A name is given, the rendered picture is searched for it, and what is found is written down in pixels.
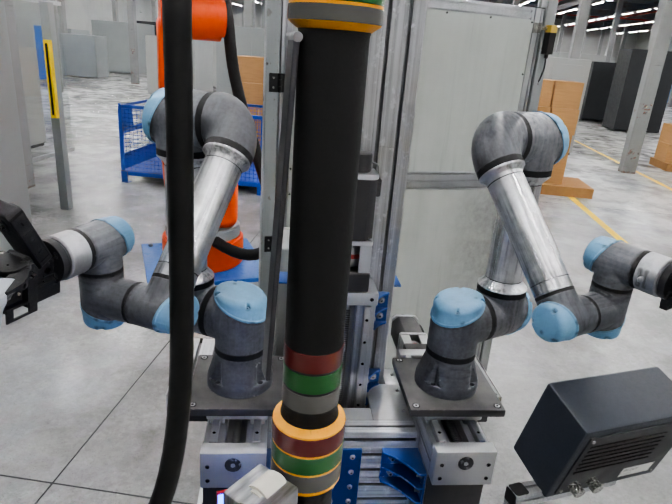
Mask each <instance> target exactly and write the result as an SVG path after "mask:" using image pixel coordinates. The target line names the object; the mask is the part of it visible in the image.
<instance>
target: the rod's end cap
mask: <svg viewBox="0 0 672 504"><path fill-rule="evenodd" d="M285 480H286V479H285V478H284V476H283V475H281V474H280V473H279V472H276V471H274V470H268V471H267V472H265V473H264V474H263V475H262V476H260V477H259V478H258V479H257V480H255V481H254V482H253V483H252V484H250V485H249V487H250V488H252V490H251V491H250V492H252V493H253V494H255V495H256V496H258V497H259V498H261V497H262V496H263V497H265V498H266V499H268V498H269V497H270V496H271V495H272V494H273V493H275V492H276V491H277V490H278V489H279V488H280V487H282V486H283V485H284V484H285V483H286V481H285Z"/></svg>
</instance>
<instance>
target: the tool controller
mask: <svg viewBox="0 0 672 504"><path fill-rule="evenodd" d="M671 448H672V380H671V379H670V378H669V377H668V376H667V375H666V374H665V373H664V372H663V371H662V370H661V369H660V368H659V367H650V368H643V369H637V370H630V371H624V372H617V373H611V374H604V375H598V376H591V377H585V378H578V379H572V380H565V381H559V382H552V383H549V384H548V385H547V387H546V388H545V390H544V392H543V394H542V396H541V397H540V399H539V401H538V403H537V405H536V407H535V408H534V410H533V412H532V414H531V416H530V418H529V419H528V421H527V423H526V425H525V427H524V429H523V430H522V432H521V434H520V436H519V438H518V440H517V441H516V443H515V445H514V450H515V451H516V453H517V454H518V456H519V458H520V459H521V461H522V462H523V464H524V466H525V467H526V469H527V470H528V472H529V474H530V475H531V477H532V478H533V480H534V481H535V483H536V485H537V486H538V487H539V488H540V489H541V490H542V494H543V496H544V497H549V496H554V495H558V494H562V493H566V492H571V493H572V494H573V496H574V497H575V498H579V497H581V496H583V495H584V494H585V490H584V489H583V488H587V487H589V489H590V490H591V492H592V493H594V494H596V493H598V492H600V491H601V490H602V489H603V486H602V485H601V484H604V483H609V482H613V481H617V480H621V479H626V478H630V477H634V476H638V475H642V474H647V473H651V472H652V471H653V470H654V469H655V468H656V467H657V465H658V464H659V463H660V462H661V460H662V459H663V458H664V457H665V455H666V454H667V453H668V452H669V451H670V449H671Z"/></svg>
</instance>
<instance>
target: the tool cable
mask: <svg viewBox="0 0 672 504"><path fill-rule="evenodd" d="M162 24H163V58H164V92H165V128H166V166H167V207H168V253H169V322H170V346H169V387H168V403H167V417H166V426H165V436H164V443H163V450H162V456H161V461H160V466H159V471H158V475H157V479H156V482H155V486H154V490H153V492H152V495H151V498H150V501H149V504H171V503H172V501H173V498H174V495H175V492H176V489H177V485H178V481H179V478H180V474H181V469H182V465H183V460H184V455H185V448H186V442H187V436H188V427H189V418H190V408H191V395H192V379H193V355H194V141H193V52H192V0H162Z"/></svg>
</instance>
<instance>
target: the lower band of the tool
mask: <svg viewBox="0 0 672 504"><path fill-rule="evenodd" d="M281 405H282V401H280V402H279V403H278V404H277V405H276V407H275V409H274V411H273V421H274V424H275V425H276V427H277V428H278V429H279V430H280V431H281V432H282V433H284V434H285V435H287V436H289V437H292V438H295V439H298V440H305V441H317V440H323V439H326V438H329V437H332V436H334V435H335V434H337V433H338V432H339V431H340V430H341V429H342V428H343V426H344V424H345V412H344V410H343V408H342V407H341V406H340V405H339V404H338V410H339V415H338V418H337V419H336V421H335V422H334V423H333V424H331V425H329V426H327V427H325V428H322V429H316V430H306V429H300V428H297V427H294V426H292V425H290V424H288V423H287V422H286V421H285V420H284V419H283V418H282V416H281V413H280V408H281ZM275 445H276V444H275ZM341 445H342V444H341ZM341 445H340V446H341ZM276 446H277V445H276ZM340 446H339V448H340ZM277 447H278V446H277ZM339 448H338V449H339ZM278 449H280V448H279V447H278ZM338 449H336V450H335V451H333V452H332V453H330V454H327V455H325V456H321V457H314V458H305V457H298V456H294V455H291V454H289V453H287V452H285V451H283V450H282V449H280V450H281V451H282V452H283V453H285V454H287V455H289V456H292V457H295V458H299V459H306V460H312V459H320V458H324V457H327V456H329V455H331V454H333V453H334V452H336V451H337V450H338ZM273 461H274V459H273ZM274 462H275V461H274ZM275 464H276V462H275ZM276 465H277V464H276ZM338 465H339V464H338ZM338 465H337V466H338ZM277 466H278V465H277ZM337 466H336V467H337ZM278 467H279V466H278ZM336 467H335V468H336ZM279 468H280V469H281V470H283V471H284V472H286V473H288V474H290V475H293V476H297V477H303V478H313V477H319V476H323V475H325V474H328V473H329V472H331V471H333V470H334V469H335V468H333V469H332V470H330V471H328V472H326V473H324V474H320V475H315V476H301V475H296V474H292V473H290V472H287V471H285V470H284V469H282V468H281V467H279ZM338 480H339V478H338ZM338 480H337V481H336V483H337V482H338ZM336 483H335V484H334V485H332V486H331V487H330V488H328V489H326V490H324V491H321V492H318V493H312V494H302V493H298V496H303V497H310V496H316V495H320V494H323V493H325V492H327V491H329V490H330V489H332V488H333V487H334V486H335V485H336Z"/></svg>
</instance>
